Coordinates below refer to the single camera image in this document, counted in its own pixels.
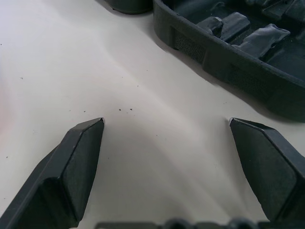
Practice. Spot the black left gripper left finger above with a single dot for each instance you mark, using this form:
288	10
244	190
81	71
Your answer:
59	181

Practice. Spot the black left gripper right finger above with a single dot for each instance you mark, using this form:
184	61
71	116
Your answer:
269	167

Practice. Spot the black plastic tool case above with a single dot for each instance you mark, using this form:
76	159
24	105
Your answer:
238	78

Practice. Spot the black rounded object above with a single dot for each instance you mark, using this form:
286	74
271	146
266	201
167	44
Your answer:
128	6

